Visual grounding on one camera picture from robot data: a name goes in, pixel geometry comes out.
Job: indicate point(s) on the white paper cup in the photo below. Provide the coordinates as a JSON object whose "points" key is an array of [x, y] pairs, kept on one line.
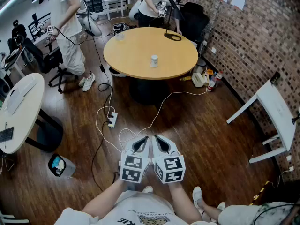
{"points": [[154, 61]]}

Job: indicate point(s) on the yellow packet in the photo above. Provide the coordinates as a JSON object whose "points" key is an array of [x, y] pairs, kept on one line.
{"points": [[186, 78]]}

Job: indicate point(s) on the clear bottle red label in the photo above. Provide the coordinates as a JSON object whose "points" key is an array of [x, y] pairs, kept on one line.
{"points": [[213, 83]]}

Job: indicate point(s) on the black and white headset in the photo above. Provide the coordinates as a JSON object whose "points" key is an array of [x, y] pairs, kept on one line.
{"points": [[119, 28]]}

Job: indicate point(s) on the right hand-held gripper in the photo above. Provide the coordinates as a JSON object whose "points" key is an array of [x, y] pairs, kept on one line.
{"points": [[172, 167]]}

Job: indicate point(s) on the white keyboard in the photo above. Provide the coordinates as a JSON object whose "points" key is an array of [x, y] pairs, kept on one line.
{"points": [[20, 95]]}

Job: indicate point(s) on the white power strip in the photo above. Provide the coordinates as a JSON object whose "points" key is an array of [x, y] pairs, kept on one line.
{"points": [[113, 121]]}

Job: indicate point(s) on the black metal rack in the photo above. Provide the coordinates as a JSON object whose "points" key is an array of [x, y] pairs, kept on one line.
{"points": [[97, 5]]}

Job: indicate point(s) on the person's left forearm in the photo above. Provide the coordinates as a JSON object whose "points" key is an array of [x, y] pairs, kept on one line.
{"points": [[105, 198]]}

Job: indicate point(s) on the white flat round device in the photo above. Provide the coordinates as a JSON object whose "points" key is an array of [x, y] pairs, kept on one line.
{"points": [[118, 73]]}

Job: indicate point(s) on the person's white shoe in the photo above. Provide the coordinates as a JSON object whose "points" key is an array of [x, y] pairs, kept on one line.
{"points": [[147, 189]]}

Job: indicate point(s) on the white wooden stool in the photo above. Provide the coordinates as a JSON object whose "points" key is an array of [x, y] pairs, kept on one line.
{"points": [[276, 107]]}

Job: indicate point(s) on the silver kettle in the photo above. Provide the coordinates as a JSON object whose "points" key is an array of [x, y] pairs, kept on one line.
{"points": [[199, 65]]}

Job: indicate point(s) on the round wooden table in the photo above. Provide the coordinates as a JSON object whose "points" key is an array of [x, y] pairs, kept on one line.
{"points": [[140, 50]]}

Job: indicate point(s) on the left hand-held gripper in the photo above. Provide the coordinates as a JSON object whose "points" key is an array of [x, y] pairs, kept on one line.
{"points": [[133, 166]]}

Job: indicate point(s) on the person's right forearm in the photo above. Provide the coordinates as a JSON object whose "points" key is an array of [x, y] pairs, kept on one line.
{"points": [[182, 200]]}

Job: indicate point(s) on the white wall socket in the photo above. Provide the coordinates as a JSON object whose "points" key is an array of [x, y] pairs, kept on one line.
{"points": [[214, 50]]}

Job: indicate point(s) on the white round table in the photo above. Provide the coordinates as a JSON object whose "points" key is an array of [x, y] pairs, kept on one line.
{"points": [[23, 125]]}

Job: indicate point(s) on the white box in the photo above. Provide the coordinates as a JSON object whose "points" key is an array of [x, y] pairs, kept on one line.
{"points": [[199, 80]]}

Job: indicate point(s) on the white rounded appliance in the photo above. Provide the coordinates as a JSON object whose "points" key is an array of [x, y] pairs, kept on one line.
{"points": [[90, 24], [133, 10]]}

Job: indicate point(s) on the grey trash bin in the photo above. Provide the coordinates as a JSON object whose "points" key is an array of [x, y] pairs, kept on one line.
{"points": [[69, 167]]}

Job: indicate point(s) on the person's white printed shirt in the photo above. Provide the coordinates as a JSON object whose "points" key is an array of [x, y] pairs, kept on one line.
{"points": [[140, 207]]}

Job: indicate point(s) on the black keyboard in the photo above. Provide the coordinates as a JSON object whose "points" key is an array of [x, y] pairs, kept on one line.
{"points": [[6, 135]]}

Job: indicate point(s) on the black office chair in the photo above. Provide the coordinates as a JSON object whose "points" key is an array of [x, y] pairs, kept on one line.
{"points": [[50, 60], [194, 17]]}

